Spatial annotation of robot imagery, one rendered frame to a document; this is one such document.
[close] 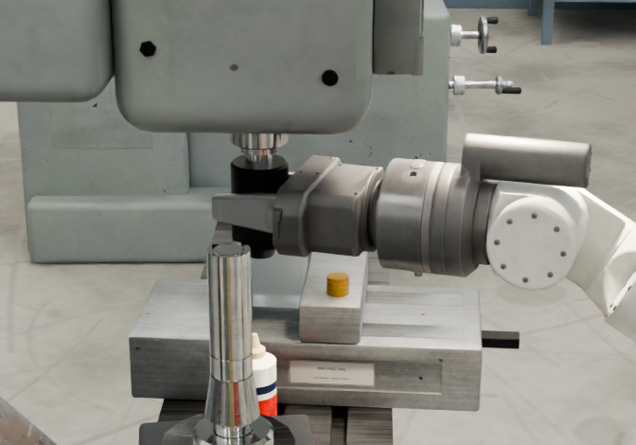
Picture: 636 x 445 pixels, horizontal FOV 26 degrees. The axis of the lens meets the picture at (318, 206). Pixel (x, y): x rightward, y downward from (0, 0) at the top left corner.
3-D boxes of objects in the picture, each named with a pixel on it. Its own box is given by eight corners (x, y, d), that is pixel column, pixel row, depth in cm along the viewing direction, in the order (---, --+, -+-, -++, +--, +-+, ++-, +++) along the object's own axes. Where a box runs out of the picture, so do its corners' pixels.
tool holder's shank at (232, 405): (234, 409, 82) (229, 234, 78) (272, 427, 80) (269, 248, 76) (193, 428, 80) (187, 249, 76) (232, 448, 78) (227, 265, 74)
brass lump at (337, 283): (349, 289, 137) (349, 272, 137) (347, 297, 135) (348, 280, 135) (327, 288, 138) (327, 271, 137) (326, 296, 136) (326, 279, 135)
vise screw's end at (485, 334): (518, 345, 142) (519, 328, 142) (519, 352, 141) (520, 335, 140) (479, 344, 143) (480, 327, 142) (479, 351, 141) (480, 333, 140)
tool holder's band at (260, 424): (234, 415, 83) (234, 400, 83) (290, 442, 80) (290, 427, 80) (175, 444, 80) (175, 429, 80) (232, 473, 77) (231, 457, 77)
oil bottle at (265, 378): (278, 427, 133) (277, 324, 130) (275, 449, 130) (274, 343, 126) (237, 426, 134) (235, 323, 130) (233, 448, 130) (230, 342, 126)
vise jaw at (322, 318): (367, 283, 149) (368, 249, 147) (360, 345, 135) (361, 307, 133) (312, 281, 149) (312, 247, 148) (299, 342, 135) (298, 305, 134)
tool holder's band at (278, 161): (256, 160, 115) (256, 148, 114) (300, 171, 112) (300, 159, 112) (218, 174, 111) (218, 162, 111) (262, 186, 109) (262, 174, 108)
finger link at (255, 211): (214, 186, 111) (287, 194, 109) (215, 223, 112) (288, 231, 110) (206, 192, 109) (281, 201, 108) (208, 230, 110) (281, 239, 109)
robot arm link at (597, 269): (497, 222, 113) (636, 315, 111) (476, 248, 105) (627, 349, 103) (539, 157, 111) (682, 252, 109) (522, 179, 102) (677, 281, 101)
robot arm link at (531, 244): (447, 258, 114) (586, 274, 110) (417, 293, 104) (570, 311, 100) (455, 122, 111) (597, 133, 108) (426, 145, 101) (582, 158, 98)
